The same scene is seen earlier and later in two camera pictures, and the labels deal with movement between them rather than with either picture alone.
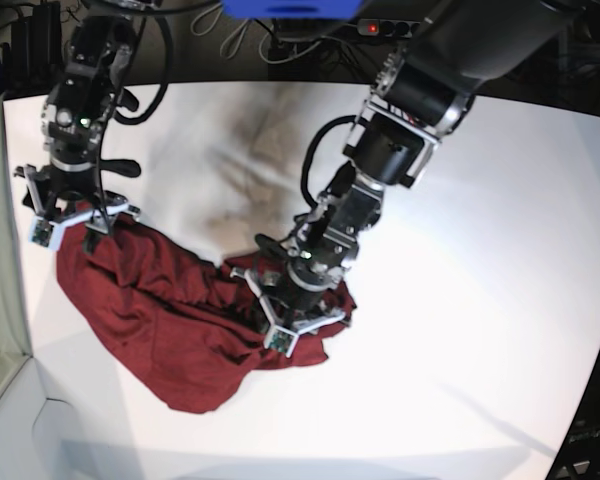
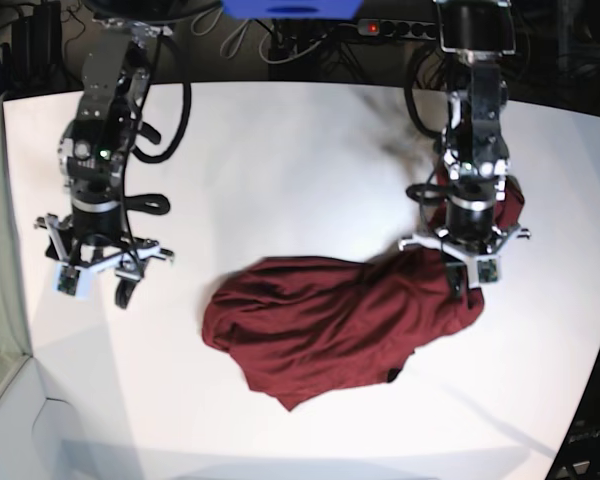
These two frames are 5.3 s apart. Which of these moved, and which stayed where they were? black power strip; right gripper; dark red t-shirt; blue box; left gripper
Moved: dark red t-shirt; right gripper; left gripper
Stayed: blue box; black power strip
